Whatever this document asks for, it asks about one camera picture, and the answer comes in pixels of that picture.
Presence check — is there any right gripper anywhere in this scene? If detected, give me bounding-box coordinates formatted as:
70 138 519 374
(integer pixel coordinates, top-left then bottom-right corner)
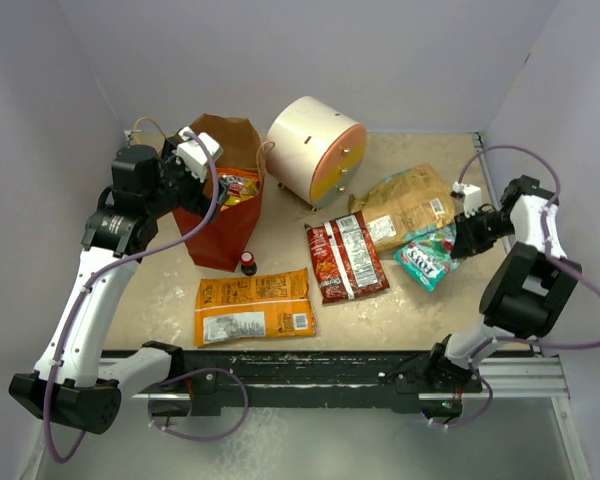
451 206 516 258

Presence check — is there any teal snack packet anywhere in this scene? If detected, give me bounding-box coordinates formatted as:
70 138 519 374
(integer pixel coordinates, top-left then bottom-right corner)
394 225 462 292

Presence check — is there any red Doritos bag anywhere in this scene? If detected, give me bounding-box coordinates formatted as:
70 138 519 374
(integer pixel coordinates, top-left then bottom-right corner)
304 212 390 305

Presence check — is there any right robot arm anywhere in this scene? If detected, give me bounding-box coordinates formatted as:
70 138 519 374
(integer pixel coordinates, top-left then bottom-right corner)
424 175 582 391

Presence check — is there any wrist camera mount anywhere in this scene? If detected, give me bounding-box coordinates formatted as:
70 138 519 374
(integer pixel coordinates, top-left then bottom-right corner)
176 127 224 183
451 182 483 218

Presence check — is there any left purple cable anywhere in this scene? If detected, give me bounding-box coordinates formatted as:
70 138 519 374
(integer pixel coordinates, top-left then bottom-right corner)
42 130 222 464

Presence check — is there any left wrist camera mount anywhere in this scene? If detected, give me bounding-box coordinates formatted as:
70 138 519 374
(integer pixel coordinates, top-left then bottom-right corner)
176 127 224 183

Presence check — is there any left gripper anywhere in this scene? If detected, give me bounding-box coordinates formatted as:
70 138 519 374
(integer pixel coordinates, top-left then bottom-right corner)
145 138 228 222

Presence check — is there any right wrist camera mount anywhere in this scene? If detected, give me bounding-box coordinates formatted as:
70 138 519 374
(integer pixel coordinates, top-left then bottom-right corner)
451 182 483 218

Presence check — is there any large orange snack bag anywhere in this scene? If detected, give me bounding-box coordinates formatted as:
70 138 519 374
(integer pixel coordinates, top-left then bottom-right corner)
193 269 316 347

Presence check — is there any round white drawer cabinet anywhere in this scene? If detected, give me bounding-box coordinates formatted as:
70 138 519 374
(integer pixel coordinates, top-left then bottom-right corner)
265 96 367 209

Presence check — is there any tan paper snack bag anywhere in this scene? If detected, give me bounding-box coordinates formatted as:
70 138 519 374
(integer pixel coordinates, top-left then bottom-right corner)
348 164 456 252

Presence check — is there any orange white snack bag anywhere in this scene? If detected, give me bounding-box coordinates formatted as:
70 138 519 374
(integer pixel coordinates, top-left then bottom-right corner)
218 168 260 211

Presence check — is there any black front frame rail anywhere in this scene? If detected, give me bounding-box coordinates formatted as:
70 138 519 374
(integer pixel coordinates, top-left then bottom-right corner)
99 347 484 416

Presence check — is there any small dark sauce bottle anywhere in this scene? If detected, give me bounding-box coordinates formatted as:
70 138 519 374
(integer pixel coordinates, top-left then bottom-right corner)
240 251 257 276

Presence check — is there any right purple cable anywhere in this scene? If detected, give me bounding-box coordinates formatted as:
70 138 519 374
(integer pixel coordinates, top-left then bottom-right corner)
439 144 600 430

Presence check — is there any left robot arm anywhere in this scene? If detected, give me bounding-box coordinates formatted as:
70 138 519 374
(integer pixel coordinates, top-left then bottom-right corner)
8 127 228 434

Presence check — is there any red brown paper bag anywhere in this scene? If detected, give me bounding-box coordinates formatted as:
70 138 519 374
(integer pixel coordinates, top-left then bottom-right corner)
185 114 274 272

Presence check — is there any lower purple cable loop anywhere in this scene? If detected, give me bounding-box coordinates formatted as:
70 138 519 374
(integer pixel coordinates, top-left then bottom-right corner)
147 368 252 443

